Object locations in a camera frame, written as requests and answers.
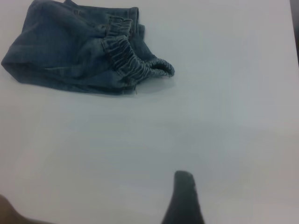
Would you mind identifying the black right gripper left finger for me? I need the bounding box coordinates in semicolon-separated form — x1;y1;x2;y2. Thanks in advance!
0;193;45;224

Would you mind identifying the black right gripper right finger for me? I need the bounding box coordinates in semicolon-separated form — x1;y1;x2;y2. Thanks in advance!
161;170;206;224

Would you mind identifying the blue denim shorts basketball print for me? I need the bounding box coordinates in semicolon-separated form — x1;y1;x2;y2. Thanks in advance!
0;0;176;96

